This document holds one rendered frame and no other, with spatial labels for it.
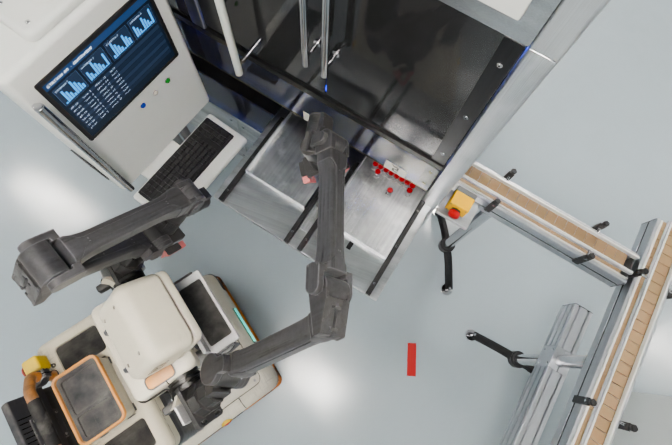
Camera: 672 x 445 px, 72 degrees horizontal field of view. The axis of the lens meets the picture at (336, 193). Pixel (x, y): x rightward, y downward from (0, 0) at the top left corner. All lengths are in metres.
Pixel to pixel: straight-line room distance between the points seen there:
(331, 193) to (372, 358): 1.54
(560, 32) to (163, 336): 1.03
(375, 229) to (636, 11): 2.79
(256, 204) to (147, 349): 0.73
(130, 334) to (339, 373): 1.49
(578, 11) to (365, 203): 1.06
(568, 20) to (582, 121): 2.41
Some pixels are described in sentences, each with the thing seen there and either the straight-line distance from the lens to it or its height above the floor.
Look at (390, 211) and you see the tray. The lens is 1.71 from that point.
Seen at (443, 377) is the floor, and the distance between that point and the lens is 2.58.
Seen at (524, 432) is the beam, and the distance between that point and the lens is 2.14.
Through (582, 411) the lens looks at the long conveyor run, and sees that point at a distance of 1.79.
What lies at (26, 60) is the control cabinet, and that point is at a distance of 1.34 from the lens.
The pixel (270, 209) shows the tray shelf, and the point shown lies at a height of 0.88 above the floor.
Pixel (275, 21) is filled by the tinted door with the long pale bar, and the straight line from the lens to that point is 1.36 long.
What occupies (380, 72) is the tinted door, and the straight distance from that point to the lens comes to 1.23.
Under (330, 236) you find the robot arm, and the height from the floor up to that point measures 1.49.
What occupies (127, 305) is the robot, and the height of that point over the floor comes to 1.39.
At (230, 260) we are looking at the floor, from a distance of 2.58.
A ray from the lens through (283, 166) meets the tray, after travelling 1.75.
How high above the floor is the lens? 2.50
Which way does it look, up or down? 71 degrees down
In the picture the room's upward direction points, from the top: 7 degrees clockwise
